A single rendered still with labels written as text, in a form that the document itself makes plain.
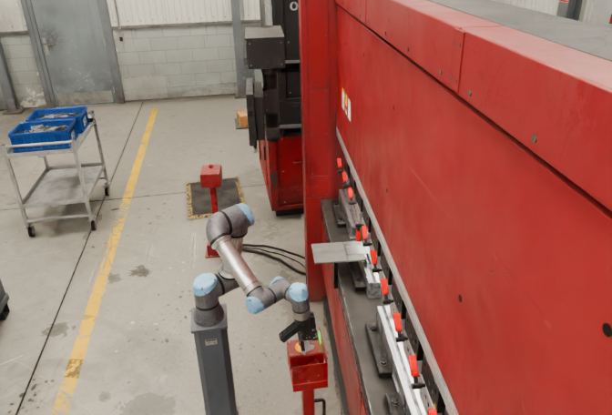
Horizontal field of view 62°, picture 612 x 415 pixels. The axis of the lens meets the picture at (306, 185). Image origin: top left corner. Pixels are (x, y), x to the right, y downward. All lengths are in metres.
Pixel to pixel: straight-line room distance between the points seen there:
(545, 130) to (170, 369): 3.07
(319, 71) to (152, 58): 6.43
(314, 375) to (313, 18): 1.96
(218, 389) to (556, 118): 2.41
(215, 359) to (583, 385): 2.13
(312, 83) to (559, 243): 2.50
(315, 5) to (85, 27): 6.69
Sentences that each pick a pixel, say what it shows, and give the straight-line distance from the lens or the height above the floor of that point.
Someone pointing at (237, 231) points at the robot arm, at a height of 1.30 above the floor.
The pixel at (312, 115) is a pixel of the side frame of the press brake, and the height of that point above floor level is 1.48.
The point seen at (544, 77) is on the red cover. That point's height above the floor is 2.28.
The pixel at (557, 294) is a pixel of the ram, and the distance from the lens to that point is 0.88.
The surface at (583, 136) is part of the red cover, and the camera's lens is 0.76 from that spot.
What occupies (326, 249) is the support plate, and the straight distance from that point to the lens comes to 2.70.
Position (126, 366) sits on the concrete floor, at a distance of 3.70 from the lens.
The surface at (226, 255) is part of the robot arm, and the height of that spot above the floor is 1.28.
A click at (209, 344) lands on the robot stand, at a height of 0.67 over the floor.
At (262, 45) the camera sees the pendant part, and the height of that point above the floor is 1.90.
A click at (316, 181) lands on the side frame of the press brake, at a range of 3.42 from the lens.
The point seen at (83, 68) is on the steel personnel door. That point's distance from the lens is 9.57.
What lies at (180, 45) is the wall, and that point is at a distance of 9.30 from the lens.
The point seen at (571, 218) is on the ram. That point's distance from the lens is 0.83.
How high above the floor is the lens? 2.47
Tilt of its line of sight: 26 degrees down
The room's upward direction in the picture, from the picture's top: 1 degrees counter-clockwise
